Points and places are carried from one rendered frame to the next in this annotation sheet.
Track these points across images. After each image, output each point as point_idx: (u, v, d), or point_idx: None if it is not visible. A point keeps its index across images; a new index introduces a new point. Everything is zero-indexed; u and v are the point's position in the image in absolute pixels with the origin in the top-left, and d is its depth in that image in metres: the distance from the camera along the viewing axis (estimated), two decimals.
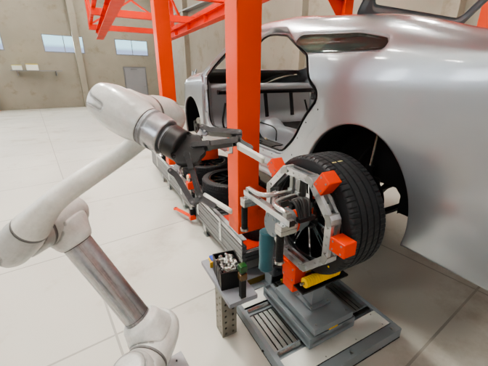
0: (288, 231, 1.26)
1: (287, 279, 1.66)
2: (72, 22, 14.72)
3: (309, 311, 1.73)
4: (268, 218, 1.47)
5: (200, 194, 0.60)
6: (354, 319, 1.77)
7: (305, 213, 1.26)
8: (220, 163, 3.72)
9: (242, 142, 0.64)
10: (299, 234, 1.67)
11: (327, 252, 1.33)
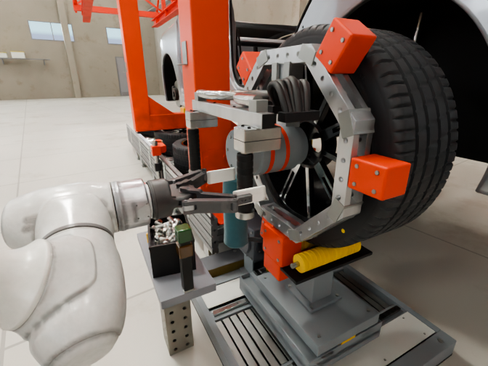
0: (261, 141, 0.58)
1: (270, 259, 0.99)
2: (61, 9, 14.04)
3: (308, 314, 1.05)
4: (231, 141, 0.79)
5: (232, 194, 0.53)
6: (380, 326, 1.09)
7: (298, 102, 0.58)
8: None
9: (209, 173, 0.66)
10: (292, 184, 1.00)
11: (343, 194, 0.65)
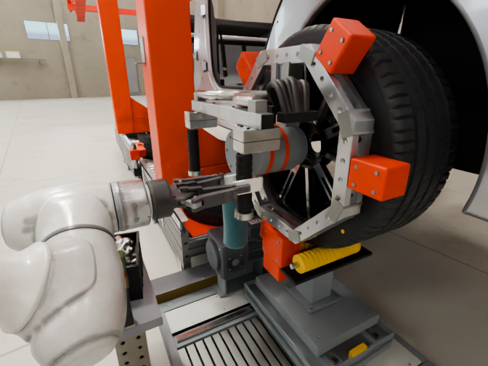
0: (261, 141, 0.58)
1: (269, 260, 0.98)
2: (57, 8, 13.92)
3: (308, 314, 1.05)
4: (230, 141, 0.79)
5: (230, 184, 0.58)
6: (392, 336, 1.05)
7: (298, 103, 0.58)
8: None
9: (226, 178, 0.63)
10: (291, 184, 0.99)
11: (342, 195, 0.65)
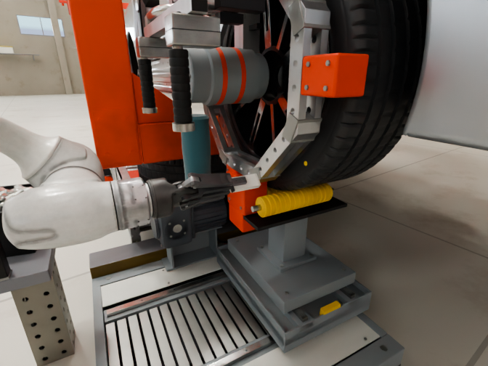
0: (194, 31, 0.50)
1: (234, 210, 0.90)
2: (51, 3, 13.79)
3: (278, 272, 0.96)
4: None
5: None
6: (369, 296, 0.96)
7: None
8: None
9: None
10: (258, 128, 0.91)
11: (296, 106, 0.56)
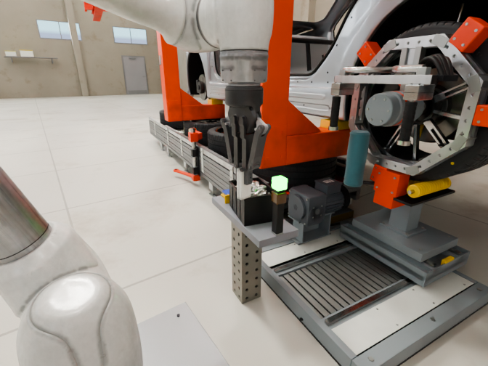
0: (425, 93, 0.94)
1: (382, 194, 1.34)
2: (69, 8, 14.20)
3: (405, 238, 1.40)
4: (374, 102, 1.15)
5: None
6: (468, 254, 1.40)
7: (448, 69, 0.94)
8: None
9: None
10: (397, 139, 1.35)
11: (466, 131, 1.00)
